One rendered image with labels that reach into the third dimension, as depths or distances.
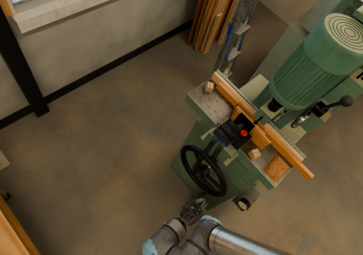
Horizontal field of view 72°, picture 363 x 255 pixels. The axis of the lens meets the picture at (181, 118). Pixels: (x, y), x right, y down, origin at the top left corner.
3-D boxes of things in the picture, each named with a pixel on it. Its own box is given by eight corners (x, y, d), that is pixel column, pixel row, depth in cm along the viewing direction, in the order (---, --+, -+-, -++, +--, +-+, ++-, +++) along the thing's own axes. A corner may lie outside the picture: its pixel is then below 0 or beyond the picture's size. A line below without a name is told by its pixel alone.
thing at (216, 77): (210, 78, 134) (213, 72, 130) (213, 76, 135) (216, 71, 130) (295, 164, 120) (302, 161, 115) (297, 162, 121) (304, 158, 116)
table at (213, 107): (170, 108, 126) (172, 101, 121) (210, 81, 141) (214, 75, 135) (256, 205, 112) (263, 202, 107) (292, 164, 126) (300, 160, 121)
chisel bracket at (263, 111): (250, 116, 117) (260, 107, 109) (268, 102, 123) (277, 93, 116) (262, 128, 115) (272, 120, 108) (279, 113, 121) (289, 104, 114)
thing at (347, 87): (322, 97, 109) (349, 76, 97) (331, 88, 114) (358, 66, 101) (337, 111, 107) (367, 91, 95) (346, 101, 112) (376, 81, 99)
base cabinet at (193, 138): (168, 166, 200) (190, 126, 139) (216, 128, 227) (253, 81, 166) (207, 212, 189) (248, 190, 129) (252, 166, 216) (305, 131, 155)
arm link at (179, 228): (172, 248, 99) (157, 227, 101) (180, 240, 103) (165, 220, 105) (183, 241, 93) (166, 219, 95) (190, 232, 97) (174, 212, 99)
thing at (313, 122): (293, 120, 125) (309, 107, 114) (301, 113, 128) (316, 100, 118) (308, 134, 122) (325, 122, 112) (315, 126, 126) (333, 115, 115)
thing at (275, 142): (215, 87, 131) (217, 83, 128) (217, 86, 132) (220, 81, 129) (306, 180, 117) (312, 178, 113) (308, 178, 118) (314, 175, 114)
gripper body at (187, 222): (206, 212, 105) (189, 230, 96) (196, 220, 111) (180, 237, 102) (194, 198, 107) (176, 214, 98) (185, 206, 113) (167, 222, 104)
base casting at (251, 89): (192, 126, 139) (196, 118, 132) (253, 81, 166) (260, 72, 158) (249, 189, 129) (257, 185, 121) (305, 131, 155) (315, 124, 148)
